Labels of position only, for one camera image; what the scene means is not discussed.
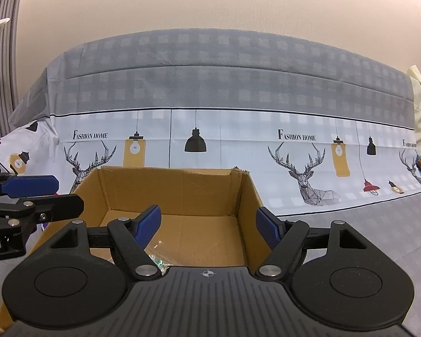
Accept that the grey deer print sofa cover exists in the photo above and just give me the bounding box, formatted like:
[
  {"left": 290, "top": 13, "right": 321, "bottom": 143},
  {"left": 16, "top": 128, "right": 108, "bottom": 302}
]
[{"left": 0, "top": 29, "right": 421, "bottom": 336}]

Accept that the brown cardboard box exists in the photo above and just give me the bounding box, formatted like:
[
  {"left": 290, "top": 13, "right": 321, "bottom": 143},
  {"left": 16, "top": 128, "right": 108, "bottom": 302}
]
[{"left": 0, "top": 167, "right": 274, "bottom": 336}]

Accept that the clear bag of candies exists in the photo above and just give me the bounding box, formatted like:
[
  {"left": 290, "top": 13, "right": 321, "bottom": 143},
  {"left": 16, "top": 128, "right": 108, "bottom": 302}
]
[{"left": 145, "top": 240, "right": 172, "bottom": 275}]

